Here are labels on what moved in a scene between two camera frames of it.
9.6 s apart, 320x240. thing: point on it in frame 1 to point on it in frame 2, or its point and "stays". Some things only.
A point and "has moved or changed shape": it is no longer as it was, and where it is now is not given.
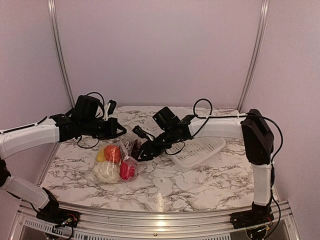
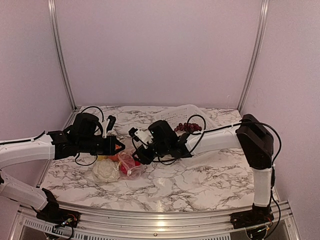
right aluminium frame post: [264, 11] stays
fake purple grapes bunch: [135, 148] has moved or changed shape
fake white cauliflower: [106, 172] stays
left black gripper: [110, 134] to [110, 150]
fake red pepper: [126, 171] to [127, 163]
